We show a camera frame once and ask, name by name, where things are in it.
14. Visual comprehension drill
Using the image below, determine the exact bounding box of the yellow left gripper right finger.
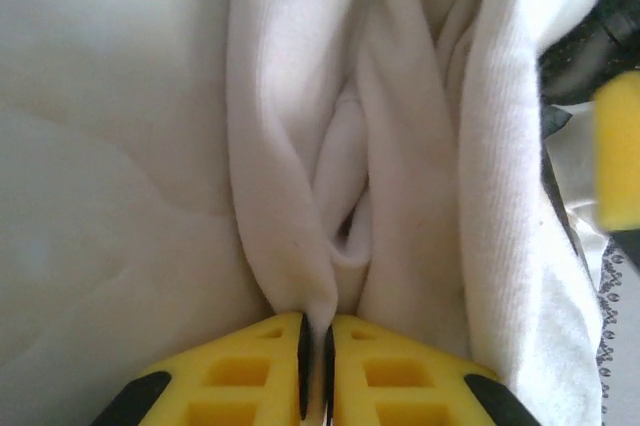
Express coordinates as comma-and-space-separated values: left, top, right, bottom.
324, 314, 539, 426

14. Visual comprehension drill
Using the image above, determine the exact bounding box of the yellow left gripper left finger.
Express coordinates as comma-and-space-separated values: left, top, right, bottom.
92, 310, 309, 426

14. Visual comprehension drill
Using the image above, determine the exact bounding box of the white t-shirt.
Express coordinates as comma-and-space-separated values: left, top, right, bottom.
222, 0, 640, 426

